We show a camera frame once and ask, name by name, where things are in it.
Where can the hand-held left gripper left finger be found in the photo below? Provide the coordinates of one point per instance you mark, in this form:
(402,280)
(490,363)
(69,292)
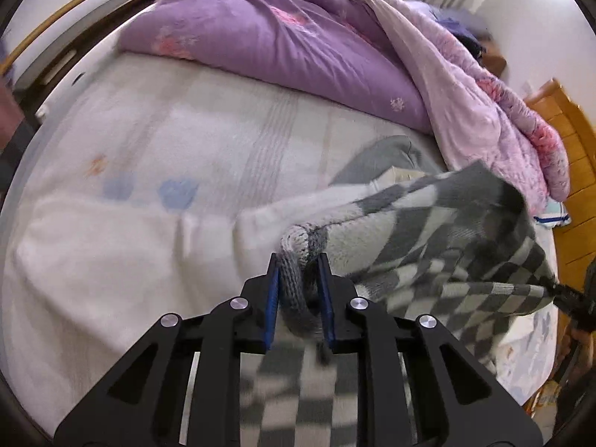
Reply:
(272,307)

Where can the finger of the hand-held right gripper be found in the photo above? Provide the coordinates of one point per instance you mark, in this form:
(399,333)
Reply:
(563,294)

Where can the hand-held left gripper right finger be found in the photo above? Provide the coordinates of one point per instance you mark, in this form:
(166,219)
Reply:
(326,307)

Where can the grey white checkered sweater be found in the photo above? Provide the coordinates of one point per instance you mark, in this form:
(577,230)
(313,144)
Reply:
(442,242)

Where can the white blue striped pillow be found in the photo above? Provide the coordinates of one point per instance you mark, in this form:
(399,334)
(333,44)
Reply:
(553,216)

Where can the wooden headboard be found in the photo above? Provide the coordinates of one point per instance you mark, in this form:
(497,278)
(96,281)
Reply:
(575,149)

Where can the grey garment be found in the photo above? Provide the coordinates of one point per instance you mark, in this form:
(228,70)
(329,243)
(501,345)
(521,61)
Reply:
(389,158)

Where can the bed with white printed sheet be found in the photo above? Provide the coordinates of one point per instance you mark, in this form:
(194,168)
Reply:
(139,158)

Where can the purple floral quilt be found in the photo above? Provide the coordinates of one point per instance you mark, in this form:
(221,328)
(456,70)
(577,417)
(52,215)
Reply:
(288,51)

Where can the dark blue cloth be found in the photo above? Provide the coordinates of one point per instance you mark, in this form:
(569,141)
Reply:
(463,25)

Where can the curved golden rail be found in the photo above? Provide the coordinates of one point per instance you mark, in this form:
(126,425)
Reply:
(70,11)

